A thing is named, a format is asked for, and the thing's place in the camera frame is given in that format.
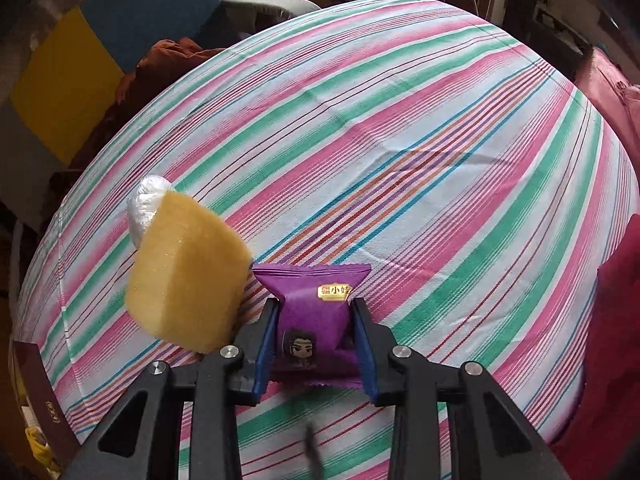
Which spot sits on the purple snack packet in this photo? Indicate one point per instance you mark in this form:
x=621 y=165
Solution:
x=312 y=320

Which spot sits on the brown gift box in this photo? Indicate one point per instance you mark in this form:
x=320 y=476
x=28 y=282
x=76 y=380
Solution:
x=45 y=385

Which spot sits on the brown blanket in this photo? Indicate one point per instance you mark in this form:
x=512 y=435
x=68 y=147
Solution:
x=165 y=55

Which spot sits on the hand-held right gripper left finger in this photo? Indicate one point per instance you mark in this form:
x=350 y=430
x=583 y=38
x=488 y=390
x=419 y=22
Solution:
x=265 y=350

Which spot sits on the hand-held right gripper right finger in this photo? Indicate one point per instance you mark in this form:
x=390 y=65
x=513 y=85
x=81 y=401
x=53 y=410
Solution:
x=364 y=350

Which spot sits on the large yellow sponge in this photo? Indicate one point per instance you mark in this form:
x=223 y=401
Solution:
x=185 y=270

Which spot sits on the red cloth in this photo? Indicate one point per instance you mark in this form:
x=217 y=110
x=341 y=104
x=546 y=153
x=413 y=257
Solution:
x=610 y=335

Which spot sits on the crumpled white plastic ball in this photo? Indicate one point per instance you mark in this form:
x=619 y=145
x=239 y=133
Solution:
x=145 y=205

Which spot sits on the blue yellow grey armchair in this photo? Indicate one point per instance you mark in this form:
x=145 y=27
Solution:
x=150 y=5

